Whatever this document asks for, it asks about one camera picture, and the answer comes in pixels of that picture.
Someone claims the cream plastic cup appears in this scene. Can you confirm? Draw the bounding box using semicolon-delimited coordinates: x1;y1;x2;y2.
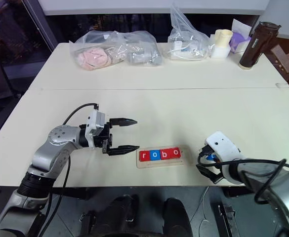
214;29;234;49

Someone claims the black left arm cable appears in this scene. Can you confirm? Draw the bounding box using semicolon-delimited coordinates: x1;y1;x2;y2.
44;103;99;226

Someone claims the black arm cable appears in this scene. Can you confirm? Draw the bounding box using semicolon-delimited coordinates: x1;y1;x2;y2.
44;103;99;226
197;148;289;204

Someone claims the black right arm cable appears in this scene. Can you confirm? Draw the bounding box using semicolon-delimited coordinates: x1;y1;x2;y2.
197;148;289;204

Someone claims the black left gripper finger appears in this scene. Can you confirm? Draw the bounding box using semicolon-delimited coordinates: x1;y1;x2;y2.
109;118;138;128
108;145;140;157

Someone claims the clear bag with grey parts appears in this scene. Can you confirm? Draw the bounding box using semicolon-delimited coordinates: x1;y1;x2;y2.
121;30;164;68

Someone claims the dark rounded shape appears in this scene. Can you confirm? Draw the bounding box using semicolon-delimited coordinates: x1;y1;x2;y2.
98;194;141;237
162;197;193;237

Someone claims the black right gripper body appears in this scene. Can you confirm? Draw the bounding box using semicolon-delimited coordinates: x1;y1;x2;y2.
203;146;223;176

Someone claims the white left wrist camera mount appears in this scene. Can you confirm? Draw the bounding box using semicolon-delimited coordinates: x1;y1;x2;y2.
84;108;106;149

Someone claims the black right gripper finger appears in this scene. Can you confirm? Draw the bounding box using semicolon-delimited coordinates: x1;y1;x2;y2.
199;145;211;157
196;164;222;184

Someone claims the clear bag with pink cloth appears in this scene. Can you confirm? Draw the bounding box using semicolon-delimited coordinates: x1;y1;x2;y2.
69;30;126;72

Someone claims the white packet with purple gloves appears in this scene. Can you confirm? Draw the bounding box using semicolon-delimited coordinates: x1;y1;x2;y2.
229;18;253;54

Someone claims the clear bag with white items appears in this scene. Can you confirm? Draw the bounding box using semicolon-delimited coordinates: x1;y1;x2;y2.
167;1;216;61

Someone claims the brown rectangular device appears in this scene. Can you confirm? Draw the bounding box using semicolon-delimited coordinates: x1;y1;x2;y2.
270;45;289;74

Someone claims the grey metal frame post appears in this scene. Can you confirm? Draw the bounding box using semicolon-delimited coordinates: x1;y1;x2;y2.
23;0;59;53

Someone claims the light wooden tray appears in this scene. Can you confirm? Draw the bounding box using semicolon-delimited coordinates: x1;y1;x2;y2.
136;145;192;169

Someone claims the black metal bracket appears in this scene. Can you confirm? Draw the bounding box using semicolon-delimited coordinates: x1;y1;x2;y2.
216;201;238;237

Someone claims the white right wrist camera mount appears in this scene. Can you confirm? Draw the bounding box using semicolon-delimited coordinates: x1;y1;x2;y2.
204;131;245;185

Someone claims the dark brown bottle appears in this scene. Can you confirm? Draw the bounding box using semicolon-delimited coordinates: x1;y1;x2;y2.
238;21;282;71

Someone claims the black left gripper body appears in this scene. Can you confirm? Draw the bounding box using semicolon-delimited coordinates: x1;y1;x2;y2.
92;120;114;154

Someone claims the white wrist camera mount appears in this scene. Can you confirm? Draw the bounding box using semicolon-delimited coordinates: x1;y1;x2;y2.
84;108;106;149
204;131;245;185

